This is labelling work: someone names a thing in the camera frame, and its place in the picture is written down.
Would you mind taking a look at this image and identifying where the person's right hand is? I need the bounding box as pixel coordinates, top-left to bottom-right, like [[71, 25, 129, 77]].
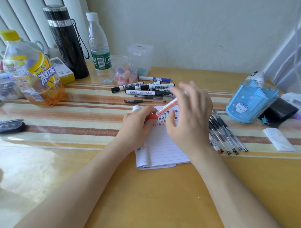
[[166, 81, 214, 159]]

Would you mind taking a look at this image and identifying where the person's left hand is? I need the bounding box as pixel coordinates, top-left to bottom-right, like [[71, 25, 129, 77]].
[[117, 105, 158, 151]]

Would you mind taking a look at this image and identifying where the red white marker pen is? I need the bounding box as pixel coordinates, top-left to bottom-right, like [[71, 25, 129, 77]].
[[145, 98, 179, 122]]

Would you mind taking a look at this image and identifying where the person's left forearm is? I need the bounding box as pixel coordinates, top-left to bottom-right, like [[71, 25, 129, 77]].
[[13, 138, 140, 228]]

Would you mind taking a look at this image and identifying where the person's right forearm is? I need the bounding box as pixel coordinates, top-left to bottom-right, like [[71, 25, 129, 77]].
[[188, 143, 284, 228]]

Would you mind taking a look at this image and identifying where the clear black gel pen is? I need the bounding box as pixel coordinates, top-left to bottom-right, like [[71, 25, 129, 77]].
[[209, 122, 231, 155], [210, 115, 243, 151], [124, 99, 166, 104], [135, 94, 175, 99], [209, 117, 239, 155], [213, 110, 249, 153]]

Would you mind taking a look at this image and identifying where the white marker black cap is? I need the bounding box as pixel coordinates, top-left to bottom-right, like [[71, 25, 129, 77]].
[[140, 83, 175, 91], [125, 90, 164, 96], [134, 81, 161, 91], [111, 81, 144, 93]]

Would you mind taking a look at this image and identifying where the black marker pen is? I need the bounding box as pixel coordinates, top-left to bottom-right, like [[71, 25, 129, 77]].
[[150, 88, 175, 95]]

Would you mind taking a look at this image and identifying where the white lined notebook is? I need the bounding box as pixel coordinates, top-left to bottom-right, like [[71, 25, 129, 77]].
[[135, 106, 191, 170]]

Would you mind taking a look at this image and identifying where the white marker blue cap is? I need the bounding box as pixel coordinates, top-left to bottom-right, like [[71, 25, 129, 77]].
[[138, 76, 171, 83]]

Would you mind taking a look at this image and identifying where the clear jar of pastel erasers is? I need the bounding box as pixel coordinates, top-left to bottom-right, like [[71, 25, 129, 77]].
[[114, 64, 138, 86]]

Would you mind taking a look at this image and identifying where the clear red gel pen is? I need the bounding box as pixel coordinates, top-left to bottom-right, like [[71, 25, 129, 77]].
[[209, 132, 223, 154]]

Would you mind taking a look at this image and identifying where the clear plastic lidded box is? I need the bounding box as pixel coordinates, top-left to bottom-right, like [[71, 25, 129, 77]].
[[127, 43, 155, 70]]

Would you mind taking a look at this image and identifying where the clear water bottle green label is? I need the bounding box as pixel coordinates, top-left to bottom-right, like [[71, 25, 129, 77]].
[[86, 12, 114, 84]]

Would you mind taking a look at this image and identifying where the striped table mat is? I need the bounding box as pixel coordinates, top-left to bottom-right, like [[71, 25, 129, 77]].
[[0, 79, 301, 161]]

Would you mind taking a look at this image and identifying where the blue cat pen holder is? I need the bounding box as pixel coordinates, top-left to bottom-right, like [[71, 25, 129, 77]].
[[225, 79, 279, 124]]

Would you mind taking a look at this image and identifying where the yellow white carton box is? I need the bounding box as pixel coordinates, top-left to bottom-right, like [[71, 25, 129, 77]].
[[49, 57, 75, 85]]

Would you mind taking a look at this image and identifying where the black thermos flask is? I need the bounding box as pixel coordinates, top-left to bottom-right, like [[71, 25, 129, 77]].
[[42, 4, 90, 79]]

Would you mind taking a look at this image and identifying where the black pouch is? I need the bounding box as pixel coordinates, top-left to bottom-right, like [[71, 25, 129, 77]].
[[257, 97, 299, 129]]

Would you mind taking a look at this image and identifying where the white folded tissue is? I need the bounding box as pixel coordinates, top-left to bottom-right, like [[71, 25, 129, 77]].
[[262, 127, 297, 153]]

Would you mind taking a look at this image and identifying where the iced tea bottle yellow cap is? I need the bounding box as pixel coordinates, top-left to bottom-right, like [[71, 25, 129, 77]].
[[0, 29, 65, 107]]

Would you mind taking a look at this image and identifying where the white plastic packet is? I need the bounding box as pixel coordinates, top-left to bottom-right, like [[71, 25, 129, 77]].
[[281, 92, 301, 111]]

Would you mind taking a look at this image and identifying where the white teapot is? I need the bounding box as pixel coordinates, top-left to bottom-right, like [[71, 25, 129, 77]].
[[21, 38, 45, 55]]

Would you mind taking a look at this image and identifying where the sheer white curtain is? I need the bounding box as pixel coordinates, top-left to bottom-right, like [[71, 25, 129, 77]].
[[263, 0, 301, 94]]

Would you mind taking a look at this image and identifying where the black key fob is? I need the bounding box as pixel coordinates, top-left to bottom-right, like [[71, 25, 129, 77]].
[[0, 119, 27, 134]]

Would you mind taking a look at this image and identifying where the white radiator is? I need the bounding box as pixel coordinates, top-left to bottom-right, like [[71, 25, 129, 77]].
[[0, 0, 90, 55]]

